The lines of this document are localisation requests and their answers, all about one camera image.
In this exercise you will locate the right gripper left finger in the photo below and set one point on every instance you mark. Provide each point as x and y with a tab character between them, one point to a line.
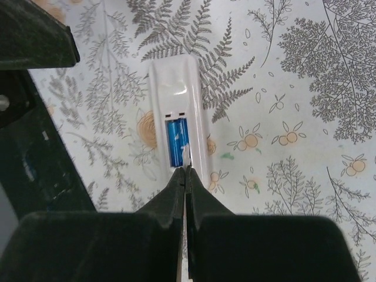
89	246

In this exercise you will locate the white battery cover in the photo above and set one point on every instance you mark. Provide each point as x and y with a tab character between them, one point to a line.
186	159

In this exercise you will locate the white remote control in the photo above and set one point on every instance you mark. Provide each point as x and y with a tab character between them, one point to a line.
176	93

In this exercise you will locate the floral table cloth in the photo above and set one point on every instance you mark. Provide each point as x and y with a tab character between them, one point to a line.
288	94

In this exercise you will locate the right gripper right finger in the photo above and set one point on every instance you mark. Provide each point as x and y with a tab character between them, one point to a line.
223	246

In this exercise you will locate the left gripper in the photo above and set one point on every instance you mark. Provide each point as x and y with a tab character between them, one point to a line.
37	173

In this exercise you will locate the blue battery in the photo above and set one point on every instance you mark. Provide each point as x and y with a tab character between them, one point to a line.
183	133
173	143

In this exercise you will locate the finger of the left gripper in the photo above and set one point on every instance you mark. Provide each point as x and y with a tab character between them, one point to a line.
31	38

